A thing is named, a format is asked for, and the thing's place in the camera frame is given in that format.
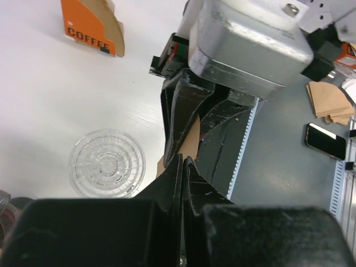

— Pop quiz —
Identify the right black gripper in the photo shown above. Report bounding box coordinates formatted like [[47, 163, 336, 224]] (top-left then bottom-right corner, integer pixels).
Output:
[[149, 33, 216, 166]]

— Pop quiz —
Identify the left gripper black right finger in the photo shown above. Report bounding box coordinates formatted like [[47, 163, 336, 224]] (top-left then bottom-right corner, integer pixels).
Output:
[[182, 157, 353, 266]]

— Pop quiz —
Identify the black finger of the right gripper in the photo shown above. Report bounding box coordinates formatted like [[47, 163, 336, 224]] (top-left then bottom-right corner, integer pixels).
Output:
[[196, 102, 258, 196]]

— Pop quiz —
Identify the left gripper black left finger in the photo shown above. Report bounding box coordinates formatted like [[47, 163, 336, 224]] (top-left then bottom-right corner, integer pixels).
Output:
[[1, 155, 184, 266]]

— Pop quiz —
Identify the clear glass crystal dripper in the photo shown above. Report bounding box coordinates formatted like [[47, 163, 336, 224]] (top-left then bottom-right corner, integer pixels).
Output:
[[68, 130, 146, 199]]

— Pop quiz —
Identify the orange coffee filter box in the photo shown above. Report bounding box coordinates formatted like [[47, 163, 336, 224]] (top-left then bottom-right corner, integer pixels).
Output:
[[61, 0, 117, 57]]

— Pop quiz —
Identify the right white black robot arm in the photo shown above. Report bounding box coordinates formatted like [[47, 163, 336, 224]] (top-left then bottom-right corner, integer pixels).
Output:
[[150, 1, 355, 173]]

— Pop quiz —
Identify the loose brown filter pile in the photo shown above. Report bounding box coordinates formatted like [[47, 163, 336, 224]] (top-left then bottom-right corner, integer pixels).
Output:
[[306, 81, 355, 126]]

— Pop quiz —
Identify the black smartphone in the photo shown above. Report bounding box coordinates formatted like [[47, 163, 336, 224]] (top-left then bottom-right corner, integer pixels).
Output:
[[304, 123, 347, 161]]

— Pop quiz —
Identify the stack of brown filters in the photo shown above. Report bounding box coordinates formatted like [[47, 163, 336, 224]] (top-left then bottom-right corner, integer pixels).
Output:
[[87, 0, 125, 57]]

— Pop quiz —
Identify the orange box in background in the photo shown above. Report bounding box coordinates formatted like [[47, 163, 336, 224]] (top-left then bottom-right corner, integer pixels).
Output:
[[334, 43, 356, 69]]

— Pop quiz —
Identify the grey slotted cable duct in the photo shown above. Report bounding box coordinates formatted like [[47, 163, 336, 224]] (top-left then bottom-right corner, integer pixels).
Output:
[[226, 105, 257, 200]]

